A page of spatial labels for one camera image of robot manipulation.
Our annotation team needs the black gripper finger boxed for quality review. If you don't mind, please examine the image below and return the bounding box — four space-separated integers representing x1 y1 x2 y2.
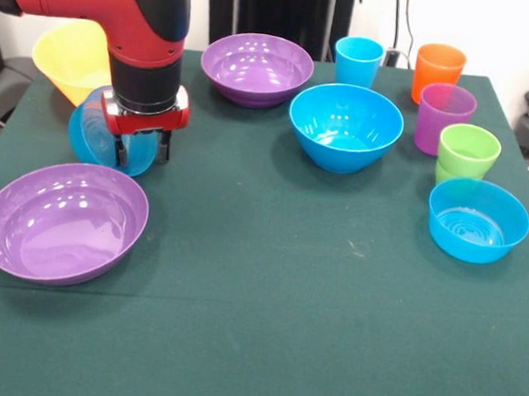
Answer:
154 128 174 165
111 132 130 168

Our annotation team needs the black cable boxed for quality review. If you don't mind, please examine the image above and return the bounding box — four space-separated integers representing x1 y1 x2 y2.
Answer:
399 0 420 54

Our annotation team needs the blue cup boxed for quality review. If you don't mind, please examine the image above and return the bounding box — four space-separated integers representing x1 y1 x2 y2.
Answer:
331 34 386 91

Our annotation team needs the orange cup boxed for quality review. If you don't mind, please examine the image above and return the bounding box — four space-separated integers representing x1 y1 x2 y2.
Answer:
410 41 470 110

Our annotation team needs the dark green tablecloth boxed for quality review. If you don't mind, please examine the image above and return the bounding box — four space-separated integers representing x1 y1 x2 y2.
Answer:
0 33 529 396

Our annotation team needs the black power strip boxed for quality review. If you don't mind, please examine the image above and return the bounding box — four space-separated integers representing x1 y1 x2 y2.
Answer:
383 46 415 69

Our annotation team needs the grey cable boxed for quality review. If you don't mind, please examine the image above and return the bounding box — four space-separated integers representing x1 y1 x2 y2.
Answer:
391 0 403 50

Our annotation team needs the purple cup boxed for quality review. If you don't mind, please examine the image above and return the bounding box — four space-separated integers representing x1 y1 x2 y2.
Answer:
412 80 480 161

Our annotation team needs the yellow bowl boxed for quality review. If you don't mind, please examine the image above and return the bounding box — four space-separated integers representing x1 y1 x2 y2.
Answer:
26 15 118 112

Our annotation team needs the large deep blue bowl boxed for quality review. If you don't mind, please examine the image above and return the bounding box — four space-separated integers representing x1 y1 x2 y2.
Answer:
283 78 408 180

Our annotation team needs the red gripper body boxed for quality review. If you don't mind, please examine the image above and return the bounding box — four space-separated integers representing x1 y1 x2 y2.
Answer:
97 78 194 142

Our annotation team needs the small blue bowl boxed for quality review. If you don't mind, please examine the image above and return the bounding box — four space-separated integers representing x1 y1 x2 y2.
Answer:
423 174 529 270
64 82 162 180

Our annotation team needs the green cup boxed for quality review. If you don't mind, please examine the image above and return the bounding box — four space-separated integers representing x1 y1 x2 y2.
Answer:
433 161 459 187
435 122 504 183

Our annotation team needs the purple bowl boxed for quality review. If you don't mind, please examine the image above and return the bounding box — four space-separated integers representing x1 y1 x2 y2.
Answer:
0 155 154 294
196 28 318 114

